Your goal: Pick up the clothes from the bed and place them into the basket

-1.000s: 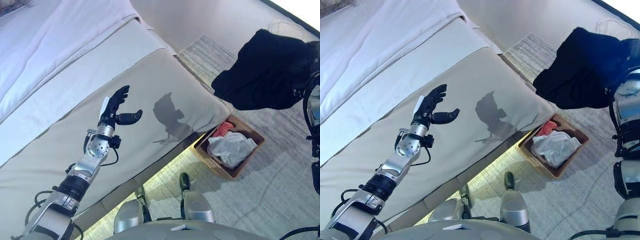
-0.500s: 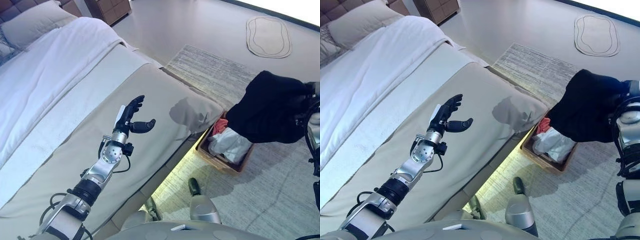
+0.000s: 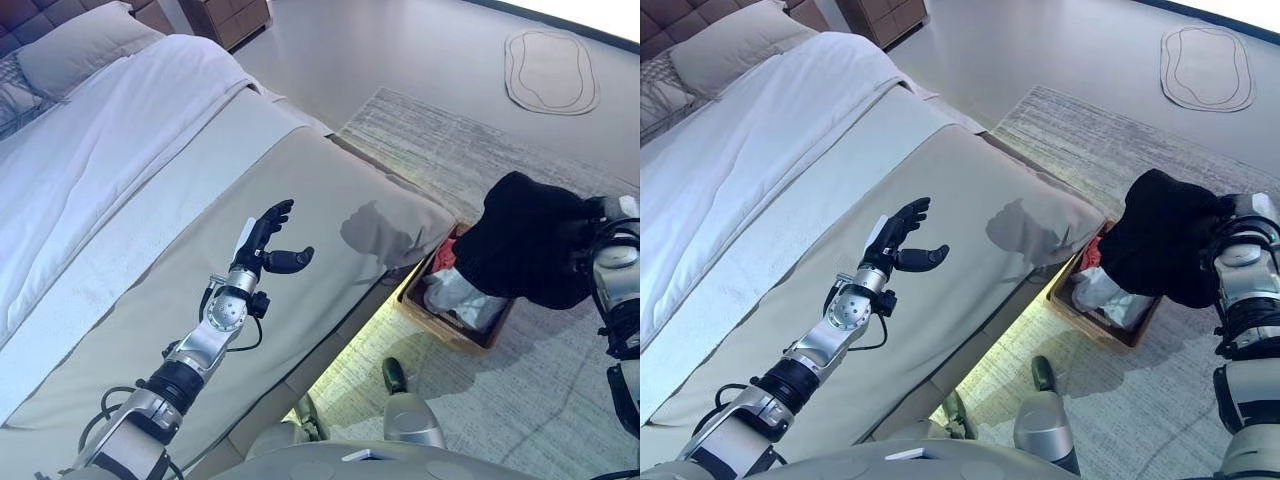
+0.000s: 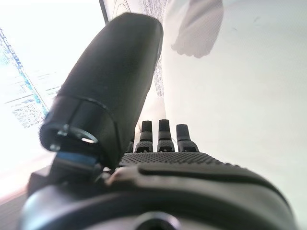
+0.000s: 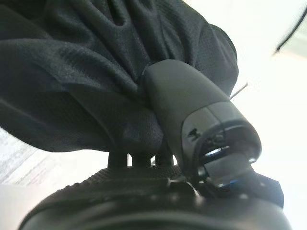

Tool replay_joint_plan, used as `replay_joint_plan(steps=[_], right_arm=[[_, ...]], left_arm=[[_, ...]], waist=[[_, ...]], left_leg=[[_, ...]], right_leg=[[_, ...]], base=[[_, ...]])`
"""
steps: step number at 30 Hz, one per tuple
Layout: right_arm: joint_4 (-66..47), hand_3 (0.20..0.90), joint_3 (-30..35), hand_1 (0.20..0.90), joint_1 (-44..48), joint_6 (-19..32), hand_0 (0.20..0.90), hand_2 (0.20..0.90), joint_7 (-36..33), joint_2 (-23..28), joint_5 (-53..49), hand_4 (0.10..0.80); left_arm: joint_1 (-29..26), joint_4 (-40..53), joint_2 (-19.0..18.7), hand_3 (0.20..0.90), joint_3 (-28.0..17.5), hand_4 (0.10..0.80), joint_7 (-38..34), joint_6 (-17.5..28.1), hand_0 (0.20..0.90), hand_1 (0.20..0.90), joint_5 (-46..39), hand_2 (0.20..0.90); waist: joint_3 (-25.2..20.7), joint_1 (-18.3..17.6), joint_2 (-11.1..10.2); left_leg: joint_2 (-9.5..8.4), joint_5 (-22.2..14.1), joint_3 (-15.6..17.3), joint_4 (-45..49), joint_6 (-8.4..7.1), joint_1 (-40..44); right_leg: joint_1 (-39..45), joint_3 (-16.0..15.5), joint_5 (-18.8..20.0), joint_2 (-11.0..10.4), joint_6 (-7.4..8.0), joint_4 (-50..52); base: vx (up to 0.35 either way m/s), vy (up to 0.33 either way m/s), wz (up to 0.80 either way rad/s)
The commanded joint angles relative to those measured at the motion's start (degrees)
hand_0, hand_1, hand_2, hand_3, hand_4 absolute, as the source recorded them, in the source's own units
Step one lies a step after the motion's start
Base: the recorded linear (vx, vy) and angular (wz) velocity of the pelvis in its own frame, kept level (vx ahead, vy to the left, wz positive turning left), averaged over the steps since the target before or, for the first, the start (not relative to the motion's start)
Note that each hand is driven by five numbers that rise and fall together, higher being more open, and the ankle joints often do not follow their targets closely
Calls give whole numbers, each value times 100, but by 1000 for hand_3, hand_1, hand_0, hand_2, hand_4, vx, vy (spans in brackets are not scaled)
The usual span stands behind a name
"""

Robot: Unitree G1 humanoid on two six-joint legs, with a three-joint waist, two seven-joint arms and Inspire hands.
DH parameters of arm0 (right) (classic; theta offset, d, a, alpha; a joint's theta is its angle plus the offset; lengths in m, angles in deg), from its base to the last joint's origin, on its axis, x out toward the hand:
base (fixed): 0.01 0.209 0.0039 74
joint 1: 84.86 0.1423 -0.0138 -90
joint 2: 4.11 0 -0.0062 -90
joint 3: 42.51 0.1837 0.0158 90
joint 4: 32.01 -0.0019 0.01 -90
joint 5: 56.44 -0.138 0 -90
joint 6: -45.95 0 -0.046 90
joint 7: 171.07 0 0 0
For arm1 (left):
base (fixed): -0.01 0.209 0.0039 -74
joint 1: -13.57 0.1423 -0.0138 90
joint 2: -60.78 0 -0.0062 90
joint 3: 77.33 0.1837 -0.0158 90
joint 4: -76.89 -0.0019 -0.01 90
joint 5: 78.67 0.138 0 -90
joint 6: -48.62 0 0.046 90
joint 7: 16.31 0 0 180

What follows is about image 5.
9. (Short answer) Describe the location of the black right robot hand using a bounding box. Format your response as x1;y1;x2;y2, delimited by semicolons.
18;58;292;230

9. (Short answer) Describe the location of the black garment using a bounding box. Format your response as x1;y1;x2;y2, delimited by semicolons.
0;0;239;153

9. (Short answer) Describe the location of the grey textured rug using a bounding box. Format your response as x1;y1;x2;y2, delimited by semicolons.
0;128;109;186

